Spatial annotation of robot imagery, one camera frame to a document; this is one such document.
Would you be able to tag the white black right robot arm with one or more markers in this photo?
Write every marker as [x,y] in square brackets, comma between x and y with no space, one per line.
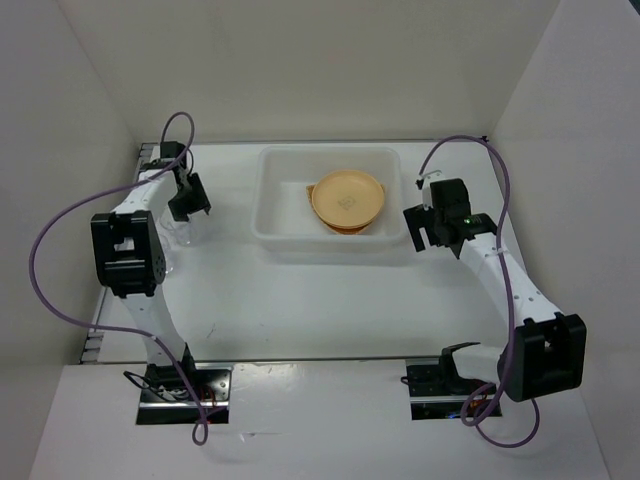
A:
[545,350]

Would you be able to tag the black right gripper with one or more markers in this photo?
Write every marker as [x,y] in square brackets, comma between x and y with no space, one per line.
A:
[417,217]

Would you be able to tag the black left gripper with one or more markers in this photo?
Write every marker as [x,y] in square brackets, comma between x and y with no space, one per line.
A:
[200,200]

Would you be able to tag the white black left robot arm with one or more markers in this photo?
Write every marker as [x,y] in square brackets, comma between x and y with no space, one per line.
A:
[131,262]

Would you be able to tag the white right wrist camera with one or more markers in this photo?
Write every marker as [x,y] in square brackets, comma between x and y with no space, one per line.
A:
[424,184]

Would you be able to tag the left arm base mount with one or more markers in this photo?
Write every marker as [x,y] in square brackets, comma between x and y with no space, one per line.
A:
[161,405]

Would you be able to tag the translucent white plastic bin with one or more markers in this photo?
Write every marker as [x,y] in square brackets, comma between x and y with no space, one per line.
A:
[282,220]

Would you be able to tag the clear glass cup front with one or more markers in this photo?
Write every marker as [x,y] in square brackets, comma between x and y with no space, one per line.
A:
[169,254]

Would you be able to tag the woven bamboo triangular tray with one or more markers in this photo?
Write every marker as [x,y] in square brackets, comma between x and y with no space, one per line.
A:
[335,229]

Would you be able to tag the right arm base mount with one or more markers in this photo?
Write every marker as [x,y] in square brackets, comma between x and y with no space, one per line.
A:
[431,396]

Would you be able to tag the clear glass cup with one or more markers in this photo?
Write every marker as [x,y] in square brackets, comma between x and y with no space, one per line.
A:
[169,254]
[183,234]

